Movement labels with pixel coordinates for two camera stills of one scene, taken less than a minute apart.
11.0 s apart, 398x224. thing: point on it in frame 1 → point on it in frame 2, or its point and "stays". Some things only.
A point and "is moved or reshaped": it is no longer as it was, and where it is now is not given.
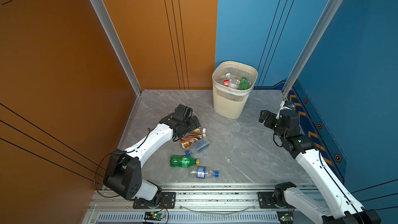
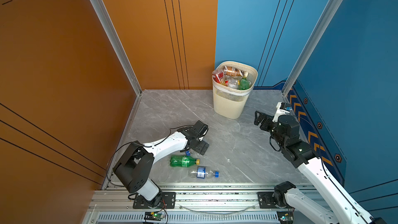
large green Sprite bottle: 182,161 stays
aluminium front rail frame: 199,204 stays
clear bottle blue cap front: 202,172 stays
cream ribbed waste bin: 229,103 stays
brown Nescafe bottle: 187,142 is moved or reshaped
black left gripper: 193,125 → 203,148
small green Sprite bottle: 244,83 stays
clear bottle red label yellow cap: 232,83 stays
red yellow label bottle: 198,131 is moved or reshaped
